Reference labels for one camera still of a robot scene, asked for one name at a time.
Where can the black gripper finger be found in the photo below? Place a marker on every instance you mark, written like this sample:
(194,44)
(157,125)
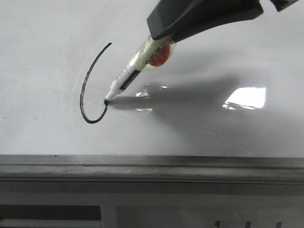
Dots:
(181,19)

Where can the white black whiteboard marker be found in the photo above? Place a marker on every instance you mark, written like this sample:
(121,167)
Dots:
(152,53)

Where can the white whiteboard with metal frame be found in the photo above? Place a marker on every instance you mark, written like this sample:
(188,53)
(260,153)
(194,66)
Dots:
(228,106)

